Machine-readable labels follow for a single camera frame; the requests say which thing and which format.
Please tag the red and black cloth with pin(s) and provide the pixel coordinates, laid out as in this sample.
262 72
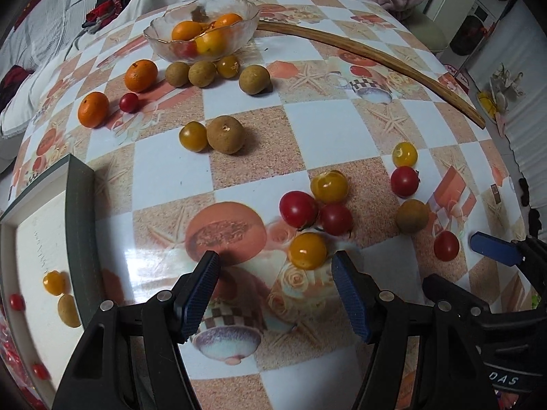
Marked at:
104 10

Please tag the red patterned plastic bag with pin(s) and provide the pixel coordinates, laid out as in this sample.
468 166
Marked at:
10 350

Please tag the white tray with dark rim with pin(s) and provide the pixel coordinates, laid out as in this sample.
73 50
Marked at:
42 239

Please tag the brown longan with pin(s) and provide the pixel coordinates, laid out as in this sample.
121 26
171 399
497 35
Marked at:
412 216
177 74
225 134
201 73
254 79
69 311

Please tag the pale green chair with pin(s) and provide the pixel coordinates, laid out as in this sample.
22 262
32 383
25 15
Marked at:
425 32

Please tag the clear glass bowl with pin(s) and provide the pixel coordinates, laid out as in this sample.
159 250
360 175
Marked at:
162 34

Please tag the small orange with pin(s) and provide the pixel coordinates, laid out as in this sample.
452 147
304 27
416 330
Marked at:
227 20
186 30
210 42
141 75
93 109

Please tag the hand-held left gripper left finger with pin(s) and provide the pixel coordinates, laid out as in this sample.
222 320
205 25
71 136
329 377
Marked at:
201 294

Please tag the curved wooden stick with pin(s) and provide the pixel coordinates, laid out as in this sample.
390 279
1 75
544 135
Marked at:
384 57

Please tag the printed checkered tablecloth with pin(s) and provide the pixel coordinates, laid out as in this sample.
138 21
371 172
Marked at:
299 128

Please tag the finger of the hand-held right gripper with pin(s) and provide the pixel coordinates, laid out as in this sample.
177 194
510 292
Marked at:
461 297
495 247

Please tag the white and yellow ornament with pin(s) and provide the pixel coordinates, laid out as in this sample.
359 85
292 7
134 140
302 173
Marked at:
502 87

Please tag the grey striped bedding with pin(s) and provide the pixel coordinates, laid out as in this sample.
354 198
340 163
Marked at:
47 13

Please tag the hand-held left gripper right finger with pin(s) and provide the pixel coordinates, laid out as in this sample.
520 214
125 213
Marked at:
351 299

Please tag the yellow cherry tomato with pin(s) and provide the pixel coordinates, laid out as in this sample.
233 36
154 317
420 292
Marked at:
329 186
227 66
307 250
54 283
404 154
193 136

